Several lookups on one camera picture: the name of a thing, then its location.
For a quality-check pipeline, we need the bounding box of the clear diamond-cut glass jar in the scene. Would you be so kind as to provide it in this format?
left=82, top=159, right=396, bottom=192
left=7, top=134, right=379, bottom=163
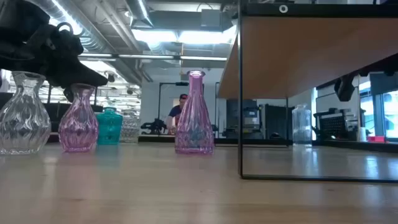
left=120, top=109, right=142, bottom=144

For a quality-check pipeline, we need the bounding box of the clear ribbed glass bottle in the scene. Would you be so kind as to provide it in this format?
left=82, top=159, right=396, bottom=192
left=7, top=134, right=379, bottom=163
left=291, top=103, right=313, bottom=147

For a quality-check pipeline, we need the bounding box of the black panel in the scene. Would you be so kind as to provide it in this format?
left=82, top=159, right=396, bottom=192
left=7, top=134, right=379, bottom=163
left=264, top=104, right=295, bottom=140

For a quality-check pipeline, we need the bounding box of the black pegboard rack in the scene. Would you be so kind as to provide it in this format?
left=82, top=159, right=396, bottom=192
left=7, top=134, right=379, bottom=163
left=312, top=108, right=358, bottom=141

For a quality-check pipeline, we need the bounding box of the grey ceiling box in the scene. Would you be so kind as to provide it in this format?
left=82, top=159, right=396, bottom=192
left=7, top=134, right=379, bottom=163
left=200, top=8, right=233, bottom=32

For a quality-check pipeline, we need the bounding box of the black cabinet machine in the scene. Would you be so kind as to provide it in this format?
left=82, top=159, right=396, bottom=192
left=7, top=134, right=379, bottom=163
left=226, top=98, right=265, bottom=139

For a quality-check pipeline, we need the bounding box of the teal shouldered glass vase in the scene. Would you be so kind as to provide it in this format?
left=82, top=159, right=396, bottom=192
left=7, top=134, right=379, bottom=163
left=95, top=106, right=124, bottom=146

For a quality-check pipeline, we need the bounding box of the black background rig frame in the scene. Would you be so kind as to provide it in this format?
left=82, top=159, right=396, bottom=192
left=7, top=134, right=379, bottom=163
left=157, top=82, right=205, bottom=135

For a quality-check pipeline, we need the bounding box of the linear ceiling light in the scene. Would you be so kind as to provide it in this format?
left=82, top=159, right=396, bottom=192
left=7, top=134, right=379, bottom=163
left=77, top=52, right=229, bottom=62

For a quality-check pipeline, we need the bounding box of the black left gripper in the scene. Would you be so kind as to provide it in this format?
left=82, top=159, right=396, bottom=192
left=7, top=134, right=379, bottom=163
left=0, top=54, right=108, bottom=103

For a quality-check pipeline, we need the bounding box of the person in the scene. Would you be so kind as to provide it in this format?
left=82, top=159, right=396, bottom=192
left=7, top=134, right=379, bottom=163
left=165, top=93, right=189, bottom=135

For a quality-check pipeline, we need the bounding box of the pink tall diamond-cut vase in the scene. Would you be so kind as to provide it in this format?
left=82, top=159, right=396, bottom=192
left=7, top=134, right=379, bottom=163
left=174, top=70, right=215, bottom=156

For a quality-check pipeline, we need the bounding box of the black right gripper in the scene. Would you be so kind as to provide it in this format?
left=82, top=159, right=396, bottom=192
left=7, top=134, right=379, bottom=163
left=316, top=53, right=398, bottom=102

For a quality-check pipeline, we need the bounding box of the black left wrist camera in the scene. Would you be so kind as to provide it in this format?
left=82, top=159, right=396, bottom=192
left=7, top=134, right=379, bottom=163
left=46, top=21, right=85, bottom=65

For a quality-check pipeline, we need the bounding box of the bright ceiling light panel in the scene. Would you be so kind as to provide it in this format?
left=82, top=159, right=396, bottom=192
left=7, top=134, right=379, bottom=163
left=130, top=26, right=238, bottom=46

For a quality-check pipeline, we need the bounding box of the bright window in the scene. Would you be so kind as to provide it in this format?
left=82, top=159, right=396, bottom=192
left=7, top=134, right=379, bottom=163
left=359, top=90, right=398, bottom=139

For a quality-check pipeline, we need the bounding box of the wooden shelf black metal frame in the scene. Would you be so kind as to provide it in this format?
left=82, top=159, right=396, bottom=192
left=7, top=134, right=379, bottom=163
left=216, top=0, right=398, bottom=184

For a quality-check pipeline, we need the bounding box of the pink small bulbous vase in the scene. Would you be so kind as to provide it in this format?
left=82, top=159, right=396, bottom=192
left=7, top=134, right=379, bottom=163
left=58, top=83, right=100, bottom=153

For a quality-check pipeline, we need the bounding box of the clear swirl bulbous glass vase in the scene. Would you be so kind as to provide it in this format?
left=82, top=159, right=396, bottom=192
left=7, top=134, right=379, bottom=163
left=0, top=70, right=52, bottom=156

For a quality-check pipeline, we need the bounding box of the silver ventilation duct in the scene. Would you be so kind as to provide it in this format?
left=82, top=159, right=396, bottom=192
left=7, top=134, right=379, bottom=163
left=46, top=0, right=147, bottom=85

